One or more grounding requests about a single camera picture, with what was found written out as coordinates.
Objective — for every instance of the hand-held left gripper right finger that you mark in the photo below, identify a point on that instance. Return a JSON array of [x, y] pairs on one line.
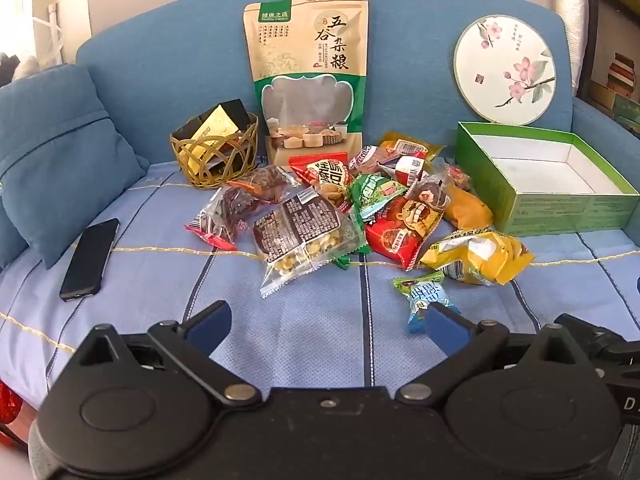
[[446, 328]]

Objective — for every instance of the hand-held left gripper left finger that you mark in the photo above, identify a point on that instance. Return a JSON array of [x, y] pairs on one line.
[[210, 326]]

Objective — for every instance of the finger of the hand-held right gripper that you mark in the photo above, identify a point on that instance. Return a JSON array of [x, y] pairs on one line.
[[605, 342]]

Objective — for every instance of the small green and blue packet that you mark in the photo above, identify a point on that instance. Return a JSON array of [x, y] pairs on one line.
[[417, 295]]

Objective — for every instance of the yellow snack packet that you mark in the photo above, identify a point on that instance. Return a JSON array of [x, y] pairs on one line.
[[495, 260]]

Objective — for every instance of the red cartoon face packet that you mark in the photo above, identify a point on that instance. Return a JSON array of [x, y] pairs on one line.
[[400, 230]]

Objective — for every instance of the orange-yellow snack packet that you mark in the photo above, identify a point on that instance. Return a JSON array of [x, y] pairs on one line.
[[467, 210]]

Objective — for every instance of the green cardboard box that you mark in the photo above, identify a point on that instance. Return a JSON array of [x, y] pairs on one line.
[[565, 210]]

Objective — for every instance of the green snack packet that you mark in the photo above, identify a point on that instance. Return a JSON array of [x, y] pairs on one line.
[[372, 192]]

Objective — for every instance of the red-edged clear date packet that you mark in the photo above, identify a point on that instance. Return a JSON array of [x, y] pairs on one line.
[[225, 215]]

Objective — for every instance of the small green packet corner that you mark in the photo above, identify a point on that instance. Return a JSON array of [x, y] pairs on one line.
[[342, 261]]

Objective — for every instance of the clear bear face packet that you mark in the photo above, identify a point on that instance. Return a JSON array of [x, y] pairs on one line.
[[432, 192]]

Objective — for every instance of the black smartphone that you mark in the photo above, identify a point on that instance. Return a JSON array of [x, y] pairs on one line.
[[90, 260]]

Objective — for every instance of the clear packet of yellow beans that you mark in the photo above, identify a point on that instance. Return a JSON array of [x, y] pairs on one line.
[[300, 220]]

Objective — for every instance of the woven bamboo basket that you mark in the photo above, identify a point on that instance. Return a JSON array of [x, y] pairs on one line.
[[191, 172]]

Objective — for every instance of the clear packet of brown meat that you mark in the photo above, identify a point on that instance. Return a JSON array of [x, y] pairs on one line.
[[270, 180]]

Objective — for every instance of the red sausage packet white label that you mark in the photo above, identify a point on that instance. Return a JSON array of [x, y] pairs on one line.
[[410, 167]]

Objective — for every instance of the black and gold packet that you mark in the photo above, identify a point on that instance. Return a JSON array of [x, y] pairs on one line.
[[200, 150]]

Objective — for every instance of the pink striped sausage packet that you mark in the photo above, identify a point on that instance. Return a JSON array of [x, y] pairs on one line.
[[372, 157]]

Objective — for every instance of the red peanut packet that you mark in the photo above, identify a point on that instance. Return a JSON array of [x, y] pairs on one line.
[[325, 172]]

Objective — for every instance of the orange clear snack packet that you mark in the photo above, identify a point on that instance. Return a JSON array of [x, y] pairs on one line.
[[395, 141]]

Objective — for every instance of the gold foil packet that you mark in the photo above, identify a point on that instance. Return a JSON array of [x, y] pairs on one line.
[[215, 122]]

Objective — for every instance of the red shiny object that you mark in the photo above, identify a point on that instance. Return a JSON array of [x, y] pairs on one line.
[[7, 405]]

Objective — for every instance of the blue pillow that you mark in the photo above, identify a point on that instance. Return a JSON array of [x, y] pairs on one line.
[[60, 160]]

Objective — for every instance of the stack of boxes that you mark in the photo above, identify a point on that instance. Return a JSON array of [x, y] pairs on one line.
[[620, 75]]

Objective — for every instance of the round floral fan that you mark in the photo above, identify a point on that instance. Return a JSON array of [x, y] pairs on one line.
[[500, 60]]

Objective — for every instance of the large beige green grain pouch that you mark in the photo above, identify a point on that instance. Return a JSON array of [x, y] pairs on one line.
[[305, 35]]

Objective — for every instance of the dark storage shelf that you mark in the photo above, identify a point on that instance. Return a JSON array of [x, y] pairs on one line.
[[594, 35]]

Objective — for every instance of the grey cloth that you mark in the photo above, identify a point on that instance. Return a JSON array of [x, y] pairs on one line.
[[20, 70]]

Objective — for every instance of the white metal rack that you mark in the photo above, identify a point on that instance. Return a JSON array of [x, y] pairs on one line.
[[55, 35]]

